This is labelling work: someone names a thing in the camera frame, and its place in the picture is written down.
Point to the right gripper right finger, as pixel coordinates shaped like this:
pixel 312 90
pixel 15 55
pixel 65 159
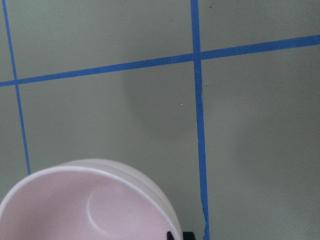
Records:
pixel 188 235

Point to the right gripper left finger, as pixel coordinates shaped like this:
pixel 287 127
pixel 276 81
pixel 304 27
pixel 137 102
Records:
pixel 169 236

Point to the pink bowl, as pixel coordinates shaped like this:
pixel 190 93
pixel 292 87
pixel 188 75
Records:
pixel 89 199

